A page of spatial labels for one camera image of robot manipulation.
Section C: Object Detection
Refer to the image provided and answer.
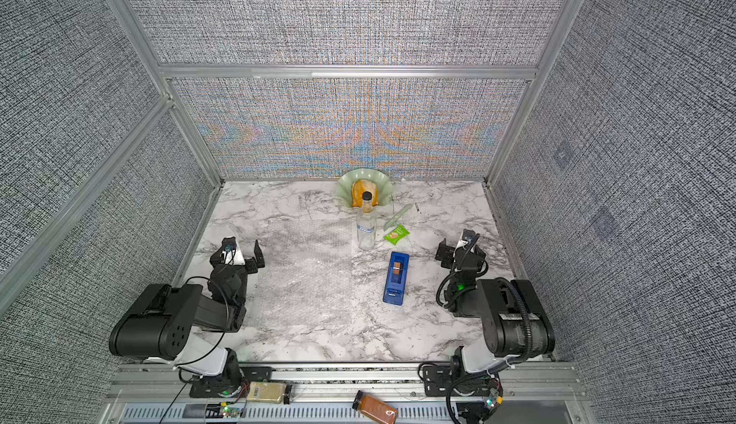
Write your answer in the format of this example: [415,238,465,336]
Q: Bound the clear bubble wrap sheet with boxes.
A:
[246,232,352,331]

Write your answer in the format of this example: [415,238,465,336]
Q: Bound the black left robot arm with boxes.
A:
[109,236,272,400]

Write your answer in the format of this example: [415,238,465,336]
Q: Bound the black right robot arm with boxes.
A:
[418,230,555,397]

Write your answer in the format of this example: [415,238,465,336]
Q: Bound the blue tape dispenser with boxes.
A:
[383,251,409,306]

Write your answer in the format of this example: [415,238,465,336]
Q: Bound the green snack packet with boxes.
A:
[383,225,409,246]

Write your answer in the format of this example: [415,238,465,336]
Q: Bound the clear plastic wrapper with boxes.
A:
[383,204,414,230]

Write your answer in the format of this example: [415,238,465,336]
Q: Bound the green scalloped plate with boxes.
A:
[335,168,394,207]

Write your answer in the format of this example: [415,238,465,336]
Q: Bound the orange bread roll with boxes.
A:
[351,180,379,207]

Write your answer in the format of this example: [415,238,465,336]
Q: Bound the beige electronics box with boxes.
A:
[246,382,292,405]

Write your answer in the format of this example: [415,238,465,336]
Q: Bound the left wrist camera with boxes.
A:
[223,247,245,266]

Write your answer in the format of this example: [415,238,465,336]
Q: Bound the aluminium front rail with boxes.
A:
[96,362,596,423]

